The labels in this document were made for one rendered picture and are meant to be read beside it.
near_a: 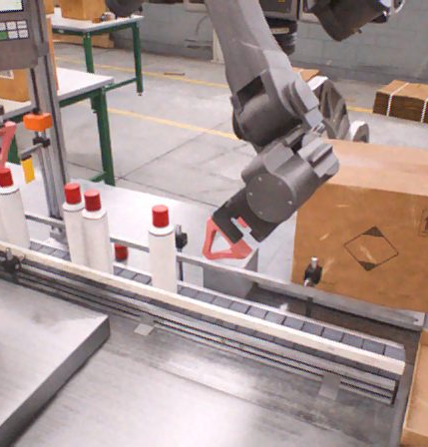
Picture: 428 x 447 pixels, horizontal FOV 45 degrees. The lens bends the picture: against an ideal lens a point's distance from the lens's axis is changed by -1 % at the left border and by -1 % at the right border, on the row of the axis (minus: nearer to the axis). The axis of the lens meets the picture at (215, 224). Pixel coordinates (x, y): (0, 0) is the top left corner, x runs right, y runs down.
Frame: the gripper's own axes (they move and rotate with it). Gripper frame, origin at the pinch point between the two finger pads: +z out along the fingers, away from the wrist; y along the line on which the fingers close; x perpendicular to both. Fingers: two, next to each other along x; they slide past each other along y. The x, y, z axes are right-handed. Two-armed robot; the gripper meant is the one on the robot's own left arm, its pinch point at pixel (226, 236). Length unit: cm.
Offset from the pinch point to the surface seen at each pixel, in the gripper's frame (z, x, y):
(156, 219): 23.0, -11.2, -13.3
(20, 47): 27, -58, -21
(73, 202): 37.0, -26.2, -11.9
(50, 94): 36, -51, -26
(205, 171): 192, -43, -234
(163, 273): 31.5, -2.7, -12.6
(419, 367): 10, 43, -26
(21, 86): 142, -122, -114
